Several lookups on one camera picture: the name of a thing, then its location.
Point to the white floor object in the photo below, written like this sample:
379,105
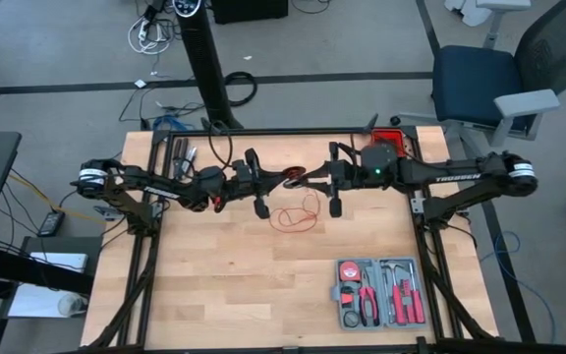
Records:
465,12

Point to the black tower fan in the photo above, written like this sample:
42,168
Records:
204,59

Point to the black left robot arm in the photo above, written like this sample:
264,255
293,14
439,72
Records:
135,179

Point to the black power adapter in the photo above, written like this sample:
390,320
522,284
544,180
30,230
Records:
51,223

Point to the grey metal mounting bracket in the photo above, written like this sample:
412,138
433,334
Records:
416,205
105,212

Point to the grey tool kit case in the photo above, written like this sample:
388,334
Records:
379,295

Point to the black red utility knife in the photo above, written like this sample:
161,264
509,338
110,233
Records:
347,297

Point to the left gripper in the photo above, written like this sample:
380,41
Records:
236,182

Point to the red screwdriver bit holder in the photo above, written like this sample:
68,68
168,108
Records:
403,285

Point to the red plastic bin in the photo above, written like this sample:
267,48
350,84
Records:
386,133

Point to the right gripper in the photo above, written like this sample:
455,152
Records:
376,169

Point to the red tape measure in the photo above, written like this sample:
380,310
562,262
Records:
349,271

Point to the black floor box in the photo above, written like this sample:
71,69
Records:
248,10

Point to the white power strip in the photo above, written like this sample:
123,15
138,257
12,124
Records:
143,32

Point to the blue grey office chair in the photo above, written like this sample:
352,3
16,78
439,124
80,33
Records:
469,78

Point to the silver black pliers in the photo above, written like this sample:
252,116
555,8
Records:
191,156

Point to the black table frame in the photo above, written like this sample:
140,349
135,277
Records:
283,132

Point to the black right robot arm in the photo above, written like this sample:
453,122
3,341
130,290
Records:
460,178

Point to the clear plastic cup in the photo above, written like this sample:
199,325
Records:
72,305

